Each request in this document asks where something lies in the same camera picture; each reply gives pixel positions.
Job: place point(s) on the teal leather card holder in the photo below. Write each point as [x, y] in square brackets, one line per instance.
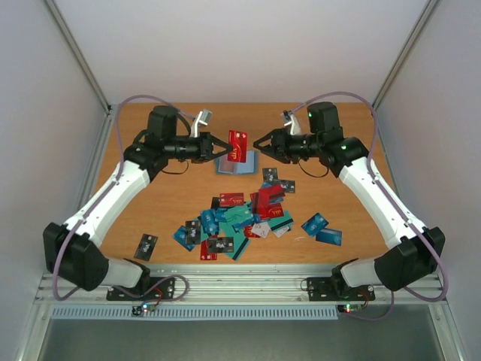
[251, 166]

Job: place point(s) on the lone black VIP card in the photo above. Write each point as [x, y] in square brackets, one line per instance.
[145, 247]

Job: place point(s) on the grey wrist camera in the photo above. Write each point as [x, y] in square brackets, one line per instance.
[201, 120]
[290, 122]

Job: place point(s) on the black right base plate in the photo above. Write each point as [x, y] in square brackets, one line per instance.
[320, 289]

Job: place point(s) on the grey slotted cable duct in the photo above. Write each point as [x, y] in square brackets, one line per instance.
[195, 312]

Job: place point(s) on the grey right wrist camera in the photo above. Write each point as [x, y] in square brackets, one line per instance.
[290, 122]

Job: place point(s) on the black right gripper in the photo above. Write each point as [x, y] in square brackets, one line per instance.
[279, 144]

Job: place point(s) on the blue card far right upper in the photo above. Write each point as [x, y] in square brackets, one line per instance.
[314, 225]

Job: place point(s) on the red gold VIP card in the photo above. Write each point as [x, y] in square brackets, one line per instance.
[238, 141]

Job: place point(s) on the aluminium frame rail front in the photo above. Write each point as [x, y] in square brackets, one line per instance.
[212, 283]

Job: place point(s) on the left small circuit board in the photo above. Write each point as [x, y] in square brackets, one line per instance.
[143, 310]

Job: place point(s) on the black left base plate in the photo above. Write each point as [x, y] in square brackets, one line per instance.
[157, 287]

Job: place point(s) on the blue card left pile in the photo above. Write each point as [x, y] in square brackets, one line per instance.
[208, 222]

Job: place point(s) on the right small circuit board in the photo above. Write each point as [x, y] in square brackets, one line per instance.
[349, 308]

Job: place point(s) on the red card with magnetic stripe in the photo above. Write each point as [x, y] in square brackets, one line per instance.
[264, 199]

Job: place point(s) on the black card near right arm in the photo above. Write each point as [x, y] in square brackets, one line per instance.
[287, 185]

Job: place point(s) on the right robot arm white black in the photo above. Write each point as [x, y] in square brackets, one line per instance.
[413, 249]

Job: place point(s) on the teal card with black stripe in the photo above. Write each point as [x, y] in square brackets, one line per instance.
[240, 249]

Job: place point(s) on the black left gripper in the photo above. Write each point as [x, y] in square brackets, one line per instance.
[205, 150]

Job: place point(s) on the black card left pile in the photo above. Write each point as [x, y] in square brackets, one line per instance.
[193, 232]

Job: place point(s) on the small circuit board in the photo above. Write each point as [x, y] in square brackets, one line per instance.
[143, 310]
[349, 308]

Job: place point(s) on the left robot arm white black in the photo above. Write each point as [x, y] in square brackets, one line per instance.
[73, 249]

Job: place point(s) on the blue card far right lower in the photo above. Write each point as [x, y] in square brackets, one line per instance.
[329, 236]

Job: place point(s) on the teal VIP card centre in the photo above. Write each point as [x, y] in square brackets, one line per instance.
[239, 217]

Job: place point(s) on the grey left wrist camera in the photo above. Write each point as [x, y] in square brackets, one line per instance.
[201, 120]

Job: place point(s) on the black card on red card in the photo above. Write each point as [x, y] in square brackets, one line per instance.
[220, 244]

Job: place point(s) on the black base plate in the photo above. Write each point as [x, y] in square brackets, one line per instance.
[320, 289]
[157, 287]

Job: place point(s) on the red VIP card in pile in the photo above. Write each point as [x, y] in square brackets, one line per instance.
[230, 200]

